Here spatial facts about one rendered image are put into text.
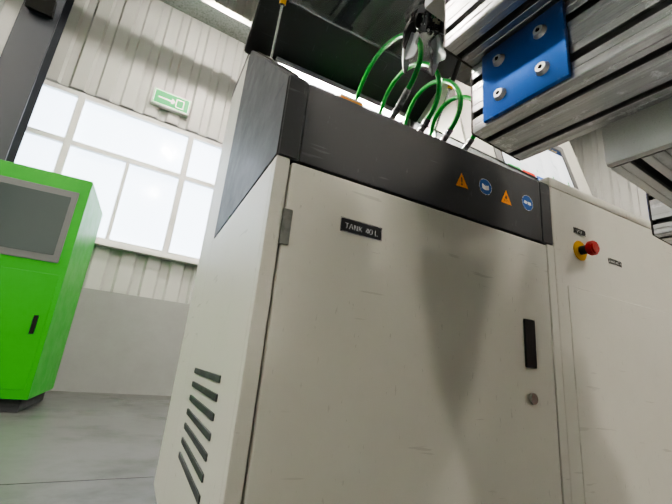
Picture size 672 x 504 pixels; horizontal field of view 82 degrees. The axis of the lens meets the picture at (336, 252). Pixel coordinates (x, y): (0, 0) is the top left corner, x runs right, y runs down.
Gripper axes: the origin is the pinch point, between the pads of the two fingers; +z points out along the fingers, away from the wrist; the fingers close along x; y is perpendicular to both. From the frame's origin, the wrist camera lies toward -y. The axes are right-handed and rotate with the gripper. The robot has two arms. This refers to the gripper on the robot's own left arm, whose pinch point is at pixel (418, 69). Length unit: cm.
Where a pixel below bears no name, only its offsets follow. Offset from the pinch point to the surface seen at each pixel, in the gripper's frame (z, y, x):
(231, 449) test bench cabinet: 44, 66, -52
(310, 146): 12, 34, -36
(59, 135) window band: 111, -385, -211
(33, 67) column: 45, -379, -216
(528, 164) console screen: 29, -14, 59
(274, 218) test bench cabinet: 21, 44, -43
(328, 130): 9.6, 31.5, -31.7
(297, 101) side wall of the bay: 5.4, 29.3, -37.1
